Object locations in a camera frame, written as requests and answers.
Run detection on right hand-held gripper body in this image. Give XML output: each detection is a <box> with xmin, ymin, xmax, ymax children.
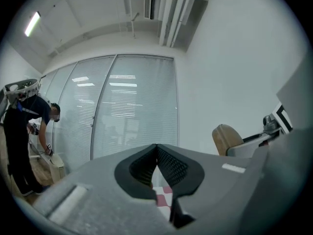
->
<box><xmin>263</xmin><ymin>54</ymin><xmax>313</xmax><ymax>136</ymax></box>

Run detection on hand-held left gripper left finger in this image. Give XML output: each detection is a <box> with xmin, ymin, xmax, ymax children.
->
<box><xmin>32</xmin><ymin>143</ymin><xmax>173</xmax><ymax>234</ymax></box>

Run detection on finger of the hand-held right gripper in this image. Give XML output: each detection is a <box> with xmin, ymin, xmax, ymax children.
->
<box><xmin>225</xmin><ymin>134</ymin><xmax>269</xmax><ymax>158</ymax></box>

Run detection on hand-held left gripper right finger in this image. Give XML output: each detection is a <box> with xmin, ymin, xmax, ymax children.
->
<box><xmin>156</xmin><ymin>143</ymin><xmax>268</xmax><ymax>229</ymax></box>

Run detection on beige trash bin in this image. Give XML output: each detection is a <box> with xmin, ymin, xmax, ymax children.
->
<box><xmin>48</xmin><ymin>152</ymin><xmax>66</xmax><ymax>185</ymax></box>

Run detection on red white checkered tablecloth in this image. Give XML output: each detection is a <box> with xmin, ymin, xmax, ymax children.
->
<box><xmin>151</xmin><ymin>183</ymin><xmax>173</xmax><ymax>207</ymax></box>

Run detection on glass partition with blinds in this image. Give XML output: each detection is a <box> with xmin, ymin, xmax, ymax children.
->
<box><xmin>40</xmin><ymin>54</ymin><xmax>179</xmax><ymax>171</ymax></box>

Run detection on white head-mounted rig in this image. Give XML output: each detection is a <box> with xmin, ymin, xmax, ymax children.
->
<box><xmin>0</xmin><ymin>78</ymin><xmax>41</xmax><ymax>107</ymax></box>

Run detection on white ceiling ducts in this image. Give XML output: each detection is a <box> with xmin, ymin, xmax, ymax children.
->
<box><xmin>158</xmin><ymin>0</ymin><xmax>200</xmax><ymax>48</ymax></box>

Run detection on ceiling air vent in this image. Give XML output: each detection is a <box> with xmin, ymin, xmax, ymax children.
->
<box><xmin>143</xmin><ymin>0</ymin><xmax>158</xmax><ymax>20</ymax></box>

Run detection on ceiling light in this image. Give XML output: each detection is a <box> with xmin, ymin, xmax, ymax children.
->
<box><xmin>24</xmin><ymin>11</ymin><xmax>42</xmax><ymax>37</ymax></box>

